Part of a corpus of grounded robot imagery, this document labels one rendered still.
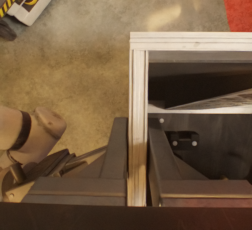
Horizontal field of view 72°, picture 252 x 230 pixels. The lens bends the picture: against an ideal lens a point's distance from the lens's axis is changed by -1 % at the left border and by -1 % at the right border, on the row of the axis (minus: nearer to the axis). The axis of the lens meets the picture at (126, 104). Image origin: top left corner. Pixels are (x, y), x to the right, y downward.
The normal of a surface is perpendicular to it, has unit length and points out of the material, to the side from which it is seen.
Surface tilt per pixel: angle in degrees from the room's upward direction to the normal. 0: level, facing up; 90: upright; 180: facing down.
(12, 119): 74
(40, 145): 51
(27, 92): 0
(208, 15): 0
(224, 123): 0
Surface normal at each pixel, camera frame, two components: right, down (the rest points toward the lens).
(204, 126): -0.03, 0.11
